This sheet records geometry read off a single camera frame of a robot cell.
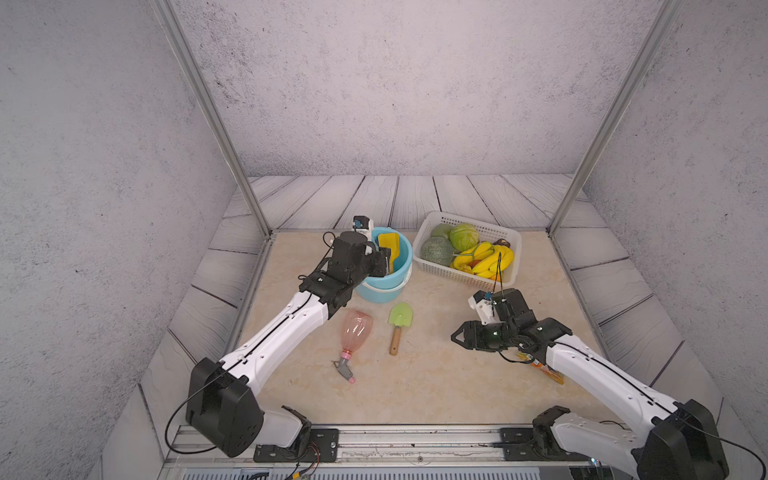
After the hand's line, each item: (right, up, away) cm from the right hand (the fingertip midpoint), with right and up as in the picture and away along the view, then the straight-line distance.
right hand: (460, 339), depth 79 cm
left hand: (-19, +23, 0) cm, 30 cm away
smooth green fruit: (0, +31, +30) cm, 43 cm away
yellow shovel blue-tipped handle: (-18, +26, +18) cm, 36 cm away
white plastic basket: (+17, +30, +32) cm, 47 cm away
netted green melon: (-3, +24, +22) cm, 32 cm away
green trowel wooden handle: (-15, +2, +17) cm, 23 cm away
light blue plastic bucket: (-19, +12, +10) cm, 24 cm away
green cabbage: (+6, +28, +22) cm, 36 cm away
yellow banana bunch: (+13, +20, +23) cm, 33 cm away
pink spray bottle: (-28, 0, +8) cm, 29 cm away
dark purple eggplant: (+22, +26, +29) cm, 45 cm away
